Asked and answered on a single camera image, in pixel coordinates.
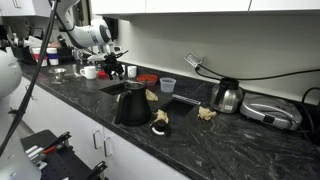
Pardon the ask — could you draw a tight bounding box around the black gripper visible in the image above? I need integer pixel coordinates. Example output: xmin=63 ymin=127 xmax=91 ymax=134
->
xmin=103 ymin=50 xmax=125 ymax=81

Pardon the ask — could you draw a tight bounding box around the black rectangular bin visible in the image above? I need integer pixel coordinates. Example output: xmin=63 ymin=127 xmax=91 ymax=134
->
xmin=155 ymin=97 xmax=198 ymax=118
xmin=98 ymin=80 xmax=130 ymax=97

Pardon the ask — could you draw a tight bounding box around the white mug with red lid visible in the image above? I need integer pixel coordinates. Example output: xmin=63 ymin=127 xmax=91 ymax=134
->
xmin=79 ymin=65 xmax=110 ymax=81

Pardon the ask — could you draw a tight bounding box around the red bowl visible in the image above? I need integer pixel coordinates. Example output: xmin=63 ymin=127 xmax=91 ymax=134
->
xmin=136 ymin=73 xmax=160 ymax=89

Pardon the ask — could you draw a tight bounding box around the black electric kettle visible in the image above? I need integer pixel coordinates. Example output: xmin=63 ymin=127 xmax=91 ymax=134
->
xmin=114 ymin=81 xmax=153 ymax=128

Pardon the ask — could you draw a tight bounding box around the steel funnel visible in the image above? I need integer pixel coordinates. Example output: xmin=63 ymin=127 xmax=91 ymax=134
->
xmin=47 ymin=67 xmax=68 ymax=85

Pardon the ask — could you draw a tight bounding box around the clear plastic cup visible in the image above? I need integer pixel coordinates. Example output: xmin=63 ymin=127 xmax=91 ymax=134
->
xmin=159 ymin=76 xmax=177 ymax=94

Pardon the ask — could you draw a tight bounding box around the white base cabinet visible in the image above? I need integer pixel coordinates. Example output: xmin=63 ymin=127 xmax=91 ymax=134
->
xmin=9 ymin=75 xmax=192 ymax=180

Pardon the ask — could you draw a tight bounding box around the white cup with blue band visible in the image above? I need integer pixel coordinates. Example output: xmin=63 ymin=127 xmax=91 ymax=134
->
xmin=46 ymin=47 xmax=60 ymax=67

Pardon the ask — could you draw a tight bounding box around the white cup with red band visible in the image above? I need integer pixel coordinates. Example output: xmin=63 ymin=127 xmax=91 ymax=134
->
xmin=31 ymin=47 xmax=49 ymax=68

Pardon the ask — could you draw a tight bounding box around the striped flat strip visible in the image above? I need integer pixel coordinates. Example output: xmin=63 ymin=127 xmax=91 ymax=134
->
xmin=171 ymin=93 xmax=202 ymax=107

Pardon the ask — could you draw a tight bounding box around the orange black bar clamp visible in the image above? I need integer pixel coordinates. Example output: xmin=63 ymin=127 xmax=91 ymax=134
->
xmin=42 ymin=131 xmax=73 ymax=156
xmin=84 ymin=160 xmax=110 ymax=180

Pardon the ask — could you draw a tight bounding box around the black storage container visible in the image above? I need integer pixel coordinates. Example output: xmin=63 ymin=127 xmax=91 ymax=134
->
xmin=11 ymin=45 xmax=35 ymax=63

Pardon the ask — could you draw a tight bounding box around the white upper cabinet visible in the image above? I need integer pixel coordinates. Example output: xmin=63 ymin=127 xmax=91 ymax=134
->
xmin=89 ymin=0 xmax=320 ymax=16

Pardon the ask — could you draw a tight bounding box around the steel thermal carafe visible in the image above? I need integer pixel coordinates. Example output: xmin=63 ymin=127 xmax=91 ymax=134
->
xmin=209 ymin=77 xmax=245 ymax=115

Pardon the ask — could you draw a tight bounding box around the silver sandwich press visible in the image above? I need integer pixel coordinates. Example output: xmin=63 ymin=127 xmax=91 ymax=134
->
xmin=239 ymin=92 xmax=304 ymax=131

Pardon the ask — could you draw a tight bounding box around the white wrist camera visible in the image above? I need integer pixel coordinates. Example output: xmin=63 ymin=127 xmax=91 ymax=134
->
xmin=86 ymin=53 xmax=109 ymax=63

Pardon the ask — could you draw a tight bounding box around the black wall-mounted box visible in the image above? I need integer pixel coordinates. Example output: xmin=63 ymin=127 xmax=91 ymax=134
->
xmin=103 ymin=16 xmax=120 ymax=42

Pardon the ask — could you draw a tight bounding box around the steel cabinet handle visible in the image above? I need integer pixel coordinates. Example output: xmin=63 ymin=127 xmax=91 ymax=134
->
xmin=102 ymin=136 xmax=115 ymax=159
xmin=24 ymin=84 xmax=38 ymax=102
xmin=92 ymin=128 xmax=103 ymax=151

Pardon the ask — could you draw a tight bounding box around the grey wall adapter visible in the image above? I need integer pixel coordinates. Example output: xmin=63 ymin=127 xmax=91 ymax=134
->
xmin=183 ymin=51 xmax=204 ymax=70

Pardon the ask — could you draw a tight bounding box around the black trailing robot cable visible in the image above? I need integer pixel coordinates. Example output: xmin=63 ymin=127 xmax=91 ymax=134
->
xmin=0 ymin=0 xmax=60 ymax=157

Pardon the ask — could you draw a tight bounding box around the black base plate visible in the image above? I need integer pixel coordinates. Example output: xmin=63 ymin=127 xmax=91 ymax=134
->
xmin=19 ymin=129 xmax=112 ymax=180

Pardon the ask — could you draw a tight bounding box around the black power cable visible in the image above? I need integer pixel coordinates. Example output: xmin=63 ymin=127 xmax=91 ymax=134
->
xmin=300 ymin=86 xmax=320 ymax=105
xmin=194 ymin=64 xmax=320 ymax=82

